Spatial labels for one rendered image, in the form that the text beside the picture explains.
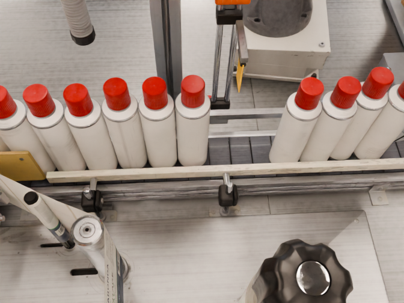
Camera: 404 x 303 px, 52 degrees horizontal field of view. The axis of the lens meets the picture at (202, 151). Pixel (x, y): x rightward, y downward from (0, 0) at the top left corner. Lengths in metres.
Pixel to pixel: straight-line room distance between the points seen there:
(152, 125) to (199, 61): 0.36
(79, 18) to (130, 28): 0.42
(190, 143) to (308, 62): 0.35
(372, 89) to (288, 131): 0.13
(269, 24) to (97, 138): 0.42
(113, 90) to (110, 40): 0.43
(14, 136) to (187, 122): 0.25
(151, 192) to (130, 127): 0.16
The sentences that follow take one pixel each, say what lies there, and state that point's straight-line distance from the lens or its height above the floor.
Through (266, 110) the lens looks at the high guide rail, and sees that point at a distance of 0.70.
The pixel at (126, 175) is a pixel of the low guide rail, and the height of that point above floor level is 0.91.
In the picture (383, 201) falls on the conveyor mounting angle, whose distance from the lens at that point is 0.83.
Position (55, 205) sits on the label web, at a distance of 0.55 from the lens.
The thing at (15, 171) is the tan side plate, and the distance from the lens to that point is 0.72.
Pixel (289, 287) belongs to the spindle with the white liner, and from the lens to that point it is 0.36.
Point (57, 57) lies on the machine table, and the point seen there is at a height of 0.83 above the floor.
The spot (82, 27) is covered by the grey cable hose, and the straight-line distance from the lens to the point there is 0.62.
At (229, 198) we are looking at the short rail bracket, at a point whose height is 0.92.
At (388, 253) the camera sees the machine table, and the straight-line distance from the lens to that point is 0.80.
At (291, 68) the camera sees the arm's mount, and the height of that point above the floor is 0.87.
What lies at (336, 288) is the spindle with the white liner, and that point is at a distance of 0.37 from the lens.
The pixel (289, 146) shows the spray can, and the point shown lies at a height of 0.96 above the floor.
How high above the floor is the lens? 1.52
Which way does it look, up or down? 60 degrees down
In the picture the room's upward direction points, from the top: 3 degrees clockwise
